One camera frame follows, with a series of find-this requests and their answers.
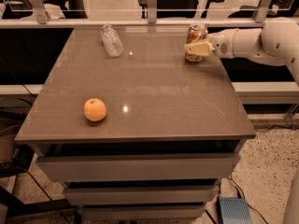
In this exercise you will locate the orange soda can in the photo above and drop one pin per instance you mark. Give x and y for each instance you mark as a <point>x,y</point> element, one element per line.
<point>196,32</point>

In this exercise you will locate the clear plastic water bottle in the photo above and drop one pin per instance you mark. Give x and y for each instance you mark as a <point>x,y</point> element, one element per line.
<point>111,41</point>

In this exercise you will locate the blue perforated box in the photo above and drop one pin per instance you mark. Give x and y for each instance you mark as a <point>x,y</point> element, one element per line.
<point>233,211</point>

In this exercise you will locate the black office chair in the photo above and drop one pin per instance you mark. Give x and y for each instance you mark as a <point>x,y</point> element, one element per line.
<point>176,8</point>

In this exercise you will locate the grey drawer cabinet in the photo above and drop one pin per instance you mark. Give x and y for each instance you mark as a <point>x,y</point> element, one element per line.
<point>172,131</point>

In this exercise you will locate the metal railing post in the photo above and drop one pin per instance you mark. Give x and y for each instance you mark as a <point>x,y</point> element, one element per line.
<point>152,11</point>

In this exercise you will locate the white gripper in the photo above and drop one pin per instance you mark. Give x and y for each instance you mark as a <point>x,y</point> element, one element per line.
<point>220,44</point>

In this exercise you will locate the orange fruit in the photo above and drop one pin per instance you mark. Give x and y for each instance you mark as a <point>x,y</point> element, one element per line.
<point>94,109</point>

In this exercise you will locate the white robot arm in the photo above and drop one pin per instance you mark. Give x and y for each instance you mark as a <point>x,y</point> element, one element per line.
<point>275,44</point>

